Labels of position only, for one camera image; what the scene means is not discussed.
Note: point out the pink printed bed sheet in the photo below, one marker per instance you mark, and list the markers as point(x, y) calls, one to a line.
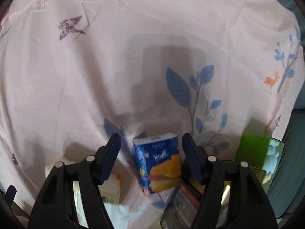
point(119, 64)

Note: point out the black tin box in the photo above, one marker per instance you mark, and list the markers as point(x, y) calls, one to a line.
point(178, 210)

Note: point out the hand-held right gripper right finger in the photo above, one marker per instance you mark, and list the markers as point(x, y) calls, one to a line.
point(193, 162)

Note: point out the grey sofa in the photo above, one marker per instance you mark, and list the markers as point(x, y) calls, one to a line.
point(290, 171)

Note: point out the green cardboard box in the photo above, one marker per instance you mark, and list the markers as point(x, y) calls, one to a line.
point(252, 150)

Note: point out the white tissue sheet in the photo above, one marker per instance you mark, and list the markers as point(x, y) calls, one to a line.
point(118, 216)

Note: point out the yellow tissue pack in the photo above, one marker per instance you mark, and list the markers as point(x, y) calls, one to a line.
point(112, 190)

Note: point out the blue tissue packet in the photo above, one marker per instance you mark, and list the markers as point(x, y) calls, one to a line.
point(157, 162)

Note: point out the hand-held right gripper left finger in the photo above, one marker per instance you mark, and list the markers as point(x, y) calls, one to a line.
point(112, 157)

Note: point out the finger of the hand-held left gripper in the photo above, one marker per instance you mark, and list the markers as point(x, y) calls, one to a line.
point(10, 194)

